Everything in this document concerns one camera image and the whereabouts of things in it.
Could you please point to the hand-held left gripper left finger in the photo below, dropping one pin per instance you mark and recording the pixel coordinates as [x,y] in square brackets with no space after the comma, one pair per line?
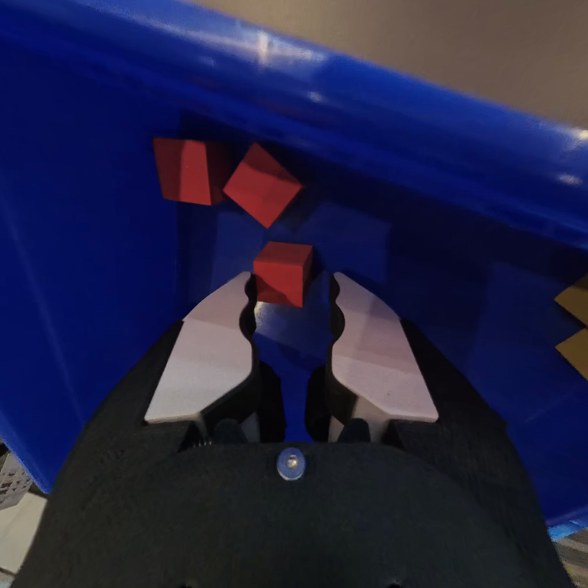
[206,367]

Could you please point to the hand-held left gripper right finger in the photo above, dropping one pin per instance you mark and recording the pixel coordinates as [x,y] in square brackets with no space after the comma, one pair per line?
[381,367]

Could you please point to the red wooden cube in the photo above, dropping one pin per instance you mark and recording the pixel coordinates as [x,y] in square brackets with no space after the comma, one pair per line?
[262,188]
[282,275]
[188,172]

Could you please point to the blue plastic bin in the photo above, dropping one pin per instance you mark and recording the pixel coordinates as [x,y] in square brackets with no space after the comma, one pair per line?
[92,275]

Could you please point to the blue wooden cube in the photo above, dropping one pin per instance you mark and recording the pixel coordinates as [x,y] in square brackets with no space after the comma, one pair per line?
[358,243]

